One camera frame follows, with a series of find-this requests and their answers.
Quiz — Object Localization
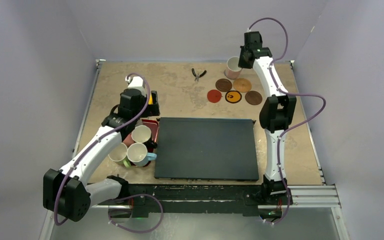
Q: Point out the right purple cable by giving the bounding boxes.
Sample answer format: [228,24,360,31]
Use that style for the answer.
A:
[247,17,327,226]

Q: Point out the pink handled white mug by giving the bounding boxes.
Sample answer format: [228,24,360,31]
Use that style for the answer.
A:
[224,56,242,80]

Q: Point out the black handled white mug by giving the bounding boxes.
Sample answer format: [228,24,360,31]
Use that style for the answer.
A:
[131,125,158,149]

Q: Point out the yellow handled screwdriver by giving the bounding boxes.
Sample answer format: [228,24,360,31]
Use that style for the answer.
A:
[148,95,153,105]

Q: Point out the red apple coaster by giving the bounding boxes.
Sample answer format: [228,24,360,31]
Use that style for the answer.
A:
[206,89,223,103]

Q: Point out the dark brown wooden coaster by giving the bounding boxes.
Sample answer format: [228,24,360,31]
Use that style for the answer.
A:
[245,90,263,106]

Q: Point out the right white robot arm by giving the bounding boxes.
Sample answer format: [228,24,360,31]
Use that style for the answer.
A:
[238,30,297,204]

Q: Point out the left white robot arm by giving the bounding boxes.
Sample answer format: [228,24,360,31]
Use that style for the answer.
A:
[43,88,160,222]

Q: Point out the black pliers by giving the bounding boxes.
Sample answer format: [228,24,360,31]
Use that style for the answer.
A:
[191,68,207,82]

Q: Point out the salmon pink mug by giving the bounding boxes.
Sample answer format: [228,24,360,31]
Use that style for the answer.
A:
[122,133,135,147]

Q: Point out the purple cable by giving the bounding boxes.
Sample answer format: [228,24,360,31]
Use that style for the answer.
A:
[53,73,165,234]
[247,17,327,226]

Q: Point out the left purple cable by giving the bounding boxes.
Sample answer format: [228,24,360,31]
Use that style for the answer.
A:
[53,73,165,234]

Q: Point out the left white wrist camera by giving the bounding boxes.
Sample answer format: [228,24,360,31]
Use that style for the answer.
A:
[125,76,147,97]

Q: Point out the dark rectangular board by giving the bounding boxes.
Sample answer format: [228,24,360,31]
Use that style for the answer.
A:
[154,117,259,182]

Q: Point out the orange smiley coaster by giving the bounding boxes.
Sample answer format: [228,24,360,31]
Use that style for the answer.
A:
[224,90,242,104]

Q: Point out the green handled white mug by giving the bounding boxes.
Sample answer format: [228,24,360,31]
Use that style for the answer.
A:
[108,143,132,168]

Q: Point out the red tray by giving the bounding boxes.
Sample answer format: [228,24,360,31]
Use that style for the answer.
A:
[142,119,159,153]

